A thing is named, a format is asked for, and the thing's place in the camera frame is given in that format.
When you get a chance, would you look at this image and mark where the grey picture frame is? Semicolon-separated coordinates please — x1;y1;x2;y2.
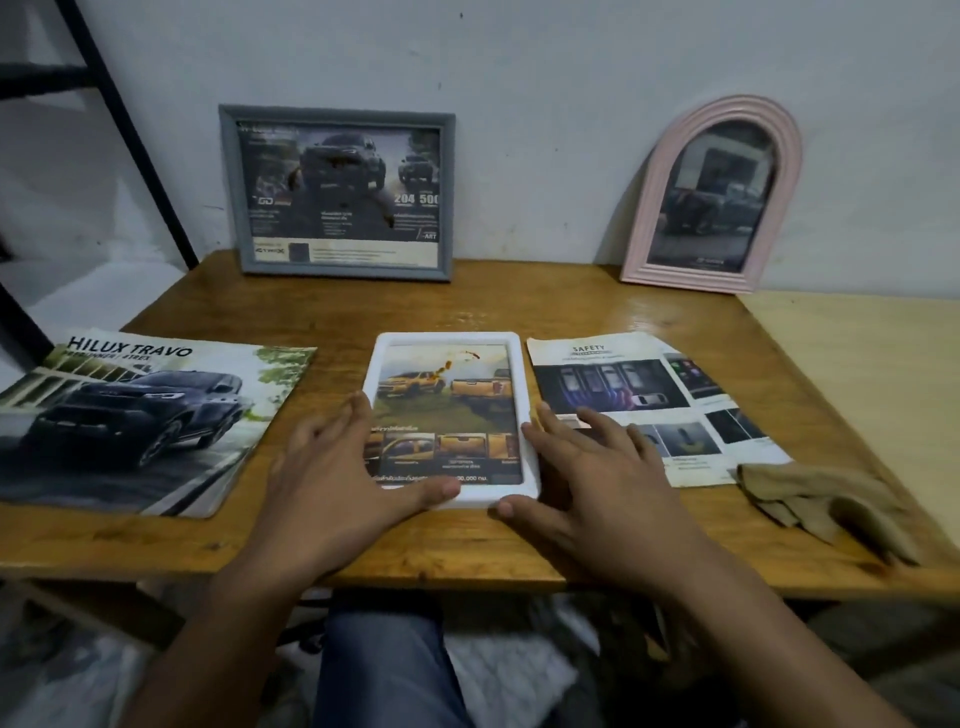
218;103;457;283

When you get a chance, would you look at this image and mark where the person's right forearm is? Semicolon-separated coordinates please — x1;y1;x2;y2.
652;543;912;728

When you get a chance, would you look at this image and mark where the printed car leaflet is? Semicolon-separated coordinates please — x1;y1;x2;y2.
525;331;795;489

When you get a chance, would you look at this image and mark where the brown cloth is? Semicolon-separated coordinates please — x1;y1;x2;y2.
735;462;922;566

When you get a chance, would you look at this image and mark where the person's left forearm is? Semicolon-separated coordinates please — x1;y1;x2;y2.
123;558;335;728

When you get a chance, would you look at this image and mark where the pink arched picture frame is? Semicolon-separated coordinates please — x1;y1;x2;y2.
619;94;804;294

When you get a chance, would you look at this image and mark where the car brochure magazine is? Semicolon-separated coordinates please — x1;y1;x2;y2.
0;327;318;520

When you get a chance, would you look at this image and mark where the person's right hand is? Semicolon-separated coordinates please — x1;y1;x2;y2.
489;403;715;603

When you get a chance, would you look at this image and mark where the person's left hand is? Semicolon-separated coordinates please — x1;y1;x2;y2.
228;393;462;585

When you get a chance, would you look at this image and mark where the white cloth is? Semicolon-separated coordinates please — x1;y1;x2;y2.
441;596;603;728

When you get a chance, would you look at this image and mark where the black metal rack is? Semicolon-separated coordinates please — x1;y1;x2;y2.
0;0;201;370

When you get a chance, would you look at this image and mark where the white picture frame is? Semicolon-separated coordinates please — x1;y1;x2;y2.
362;331;542;512

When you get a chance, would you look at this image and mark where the person's blue jeans leg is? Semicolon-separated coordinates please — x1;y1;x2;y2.
311;591;475;728

